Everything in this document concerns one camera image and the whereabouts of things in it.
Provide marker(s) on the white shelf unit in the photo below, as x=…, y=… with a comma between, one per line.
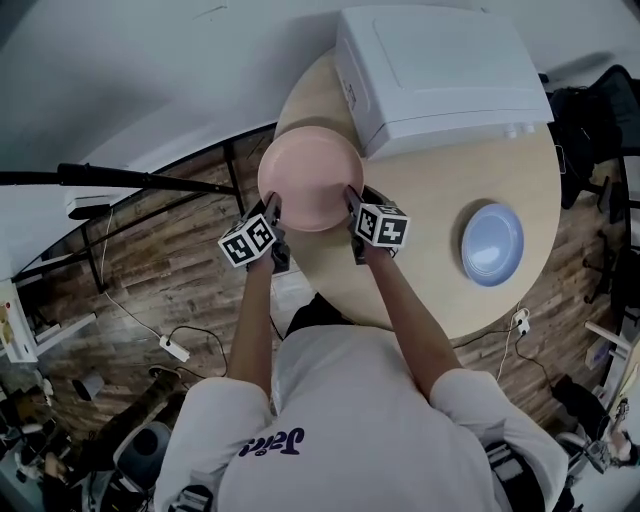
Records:
x=15, y=330

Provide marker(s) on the black office chair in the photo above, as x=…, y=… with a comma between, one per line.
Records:
x=631, y=240
x=590, y=130

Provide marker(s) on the white power strip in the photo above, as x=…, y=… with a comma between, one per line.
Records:
x=175, y=348
x=522, y=322

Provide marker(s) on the white microwave oven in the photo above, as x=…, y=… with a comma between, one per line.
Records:
x=450, y=75

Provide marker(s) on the person's black trousers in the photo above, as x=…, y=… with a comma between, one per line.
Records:
x=315, y=315

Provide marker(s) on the person's white t-shirt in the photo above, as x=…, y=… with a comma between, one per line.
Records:
x=360, y=425

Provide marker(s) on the white desk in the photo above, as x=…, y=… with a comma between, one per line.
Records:
x=622, y=370

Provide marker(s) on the whiteboard on black stand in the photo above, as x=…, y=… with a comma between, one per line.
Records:
x=100, y=175

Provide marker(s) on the black bag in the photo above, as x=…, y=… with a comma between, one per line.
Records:
x=580, y=405

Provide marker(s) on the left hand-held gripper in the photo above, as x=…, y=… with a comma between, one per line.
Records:
x=247, y=242

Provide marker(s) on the person's right forearm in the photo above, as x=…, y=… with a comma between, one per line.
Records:
x=405, y=320

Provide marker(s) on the blue plate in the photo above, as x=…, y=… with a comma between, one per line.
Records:
x=492, y=245

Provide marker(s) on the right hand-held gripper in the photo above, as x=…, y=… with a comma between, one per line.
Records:
x=382, y=225

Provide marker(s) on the pink plate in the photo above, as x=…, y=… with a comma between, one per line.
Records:
x=310, y=175

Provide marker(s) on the grey round device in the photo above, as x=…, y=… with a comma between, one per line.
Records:
x=145, y=450

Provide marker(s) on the person's left forearm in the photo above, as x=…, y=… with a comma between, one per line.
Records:
x=250, y=325

